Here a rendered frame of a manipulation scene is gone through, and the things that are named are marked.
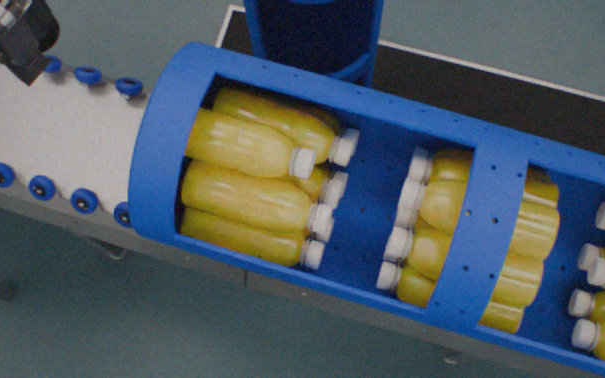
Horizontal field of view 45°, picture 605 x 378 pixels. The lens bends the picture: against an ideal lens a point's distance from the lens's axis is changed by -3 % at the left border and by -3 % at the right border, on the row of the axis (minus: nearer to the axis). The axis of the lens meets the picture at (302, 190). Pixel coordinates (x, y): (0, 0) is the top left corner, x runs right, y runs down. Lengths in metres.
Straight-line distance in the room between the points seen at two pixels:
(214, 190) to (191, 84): 0.14
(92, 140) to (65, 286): 1.00
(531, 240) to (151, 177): 0.48
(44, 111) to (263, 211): 0.50
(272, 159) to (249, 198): 0.06
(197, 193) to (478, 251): 0.37
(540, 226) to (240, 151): 0.39
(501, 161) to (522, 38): 1.50
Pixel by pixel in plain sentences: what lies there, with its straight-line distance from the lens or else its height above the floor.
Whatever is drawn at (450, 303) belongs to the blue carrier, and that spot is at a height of 1.17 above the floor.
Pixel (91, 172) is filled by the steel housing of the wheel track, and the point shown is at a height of 0.93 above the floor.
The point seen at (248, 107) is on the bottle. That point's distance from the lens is 1.02.
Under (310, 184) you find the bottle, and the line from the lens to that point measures 1.04.
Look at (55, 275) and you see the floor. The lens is 2.25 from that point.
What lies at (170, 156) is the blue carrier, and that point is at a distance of 0.93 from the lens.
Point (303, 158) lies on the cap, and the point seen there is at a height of 1.17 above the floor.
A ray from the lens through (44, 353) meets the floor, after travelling 2.23.
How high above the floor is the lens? 2.09
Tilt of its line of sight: 75 degrees down
